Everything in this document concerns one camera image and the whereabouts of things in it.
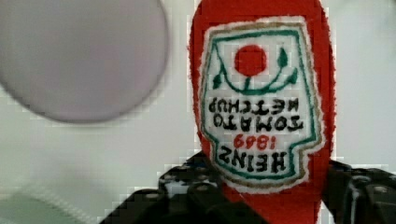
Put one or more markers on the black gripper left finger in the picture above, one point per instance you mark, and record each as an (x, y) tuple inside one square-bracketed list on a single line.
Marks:
[(187, 194)]

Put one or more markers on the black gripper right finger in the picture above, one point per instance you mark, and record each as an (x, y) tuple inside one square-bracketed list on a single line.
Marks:
[(360, 196)]

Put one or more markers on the red plush ketchup bottle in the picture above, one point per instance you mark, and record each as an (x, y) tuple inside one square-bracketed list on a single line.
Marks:
[(263, 99)]

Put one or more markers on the green perforated colander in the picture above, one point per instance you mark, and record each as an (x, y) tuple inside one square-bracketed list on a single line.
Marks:
[(36, 205)]

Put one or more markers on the lilac round plate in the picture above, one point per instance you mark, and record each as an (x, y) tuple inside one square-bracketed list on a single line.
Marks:
[(82, 61)]

